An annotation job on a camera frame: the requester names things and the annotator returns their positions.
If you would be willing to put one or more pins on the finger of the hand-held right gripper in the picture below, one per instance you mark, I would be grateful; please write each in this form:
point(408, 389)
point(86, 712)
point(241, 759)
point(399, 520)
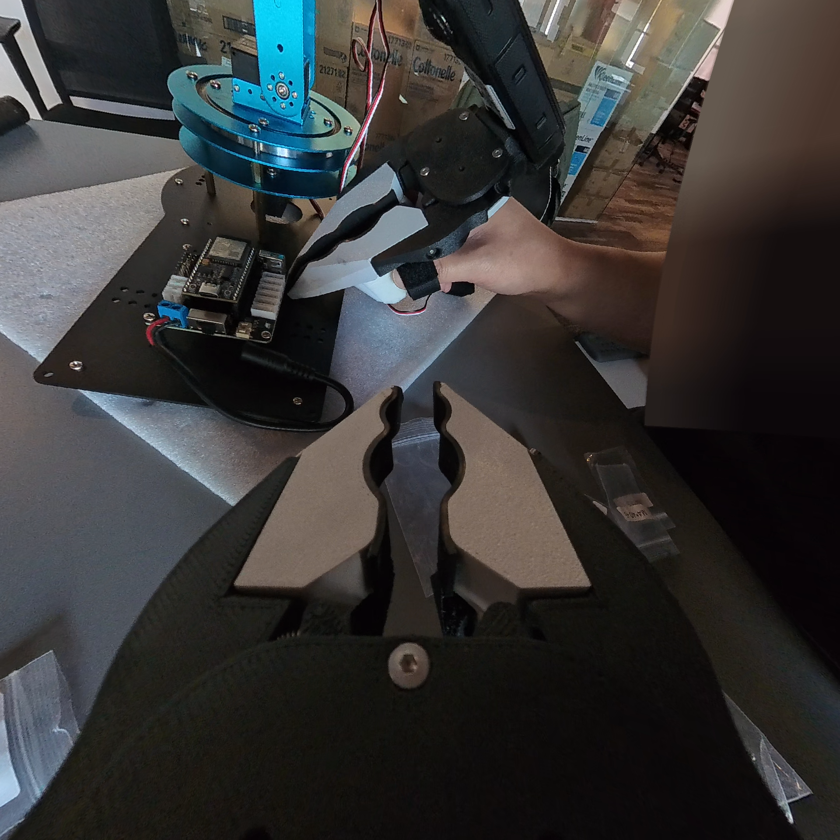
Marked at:
point(367, 253)
point(358, 203)

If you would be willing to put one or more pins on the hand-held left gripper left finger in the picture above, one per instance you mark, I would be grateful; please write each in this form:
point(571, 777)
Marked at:
point(308, 525)

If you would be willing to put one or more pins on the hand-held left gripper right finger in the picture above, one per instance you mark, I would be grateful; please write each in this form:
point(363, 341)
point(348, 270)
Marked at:
point(518, 525)

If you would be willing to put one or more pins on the blue toy robot arm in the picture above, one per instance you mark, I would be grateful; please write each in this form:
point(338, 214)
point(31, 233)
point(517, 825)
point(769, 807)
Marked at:
point(262, 131)

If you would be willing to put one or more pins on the controller circuit board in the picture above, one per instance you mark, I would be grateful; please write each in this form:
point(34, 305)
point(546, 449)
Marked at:
point(216, 289)

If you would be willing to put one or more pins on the black metal base plate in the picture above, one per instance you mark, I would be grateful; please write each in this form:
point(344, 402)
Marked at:
point(98, 341)

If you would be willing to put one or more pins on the person's right forearm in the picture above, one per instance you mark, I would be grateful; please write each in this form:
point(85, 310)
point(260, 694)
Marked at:
point(610, 289)

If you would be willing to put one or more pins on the person's right hand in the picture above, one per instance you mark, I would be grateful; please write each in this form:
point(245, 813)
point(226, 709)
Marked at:
point(518, 256)

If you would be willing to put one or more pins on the white blue cardboard box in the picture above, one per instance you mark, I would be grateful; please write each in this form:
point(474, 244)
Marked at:
point(600, 118)

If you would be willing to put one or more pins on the person's black shirt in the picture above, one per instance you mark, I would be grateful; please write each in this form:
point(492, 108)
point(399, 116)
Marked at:
point(787, 499)

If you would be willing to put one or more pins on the black office chair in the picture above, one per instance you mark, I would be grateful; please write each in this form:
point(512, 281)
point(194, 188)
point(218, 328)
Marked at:
point(98, 52)

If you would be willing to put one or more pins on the white foam sheet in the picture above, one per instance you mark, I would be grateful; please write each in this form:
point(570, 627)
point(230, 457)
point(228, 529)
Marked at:
point(59, 262)

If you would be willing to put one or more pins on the black screwdriver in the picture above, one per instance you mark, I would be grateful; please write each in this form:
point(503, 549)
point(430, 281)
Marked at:
point(12, 115)

